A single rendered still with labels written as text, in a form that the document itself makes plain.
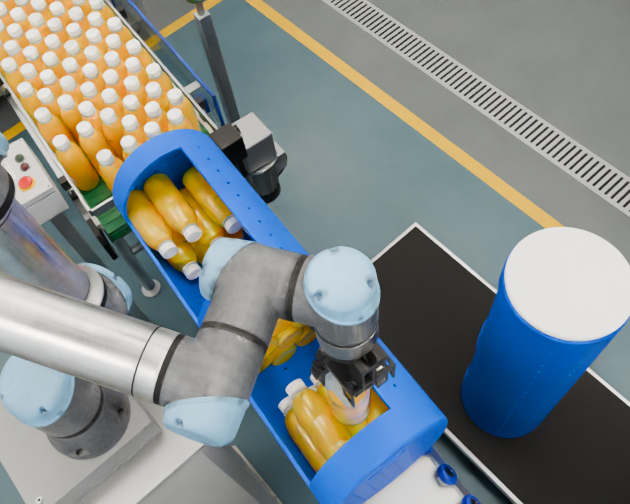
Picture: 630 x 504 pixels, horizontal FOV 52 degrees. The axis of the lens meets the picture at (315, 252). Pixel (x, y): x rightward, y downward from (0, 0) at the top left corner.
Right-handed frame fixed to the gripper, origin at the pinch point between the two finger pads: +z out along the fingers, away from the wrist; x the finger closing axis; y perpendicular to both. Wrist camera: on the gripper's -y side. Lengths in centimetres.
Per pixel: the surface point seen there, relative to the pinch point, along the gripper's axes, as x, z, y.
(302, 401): -5.2, 30.2, -9.2
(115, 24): 16, 33, -133
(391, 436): 2.6, 19.3, 8.2
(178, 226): -5, 29, -59
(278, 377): -5, 45, -21
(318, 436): -6.6, 30.5, -1.9
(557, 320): 49, 39, 7
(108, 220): -17, 53, -89
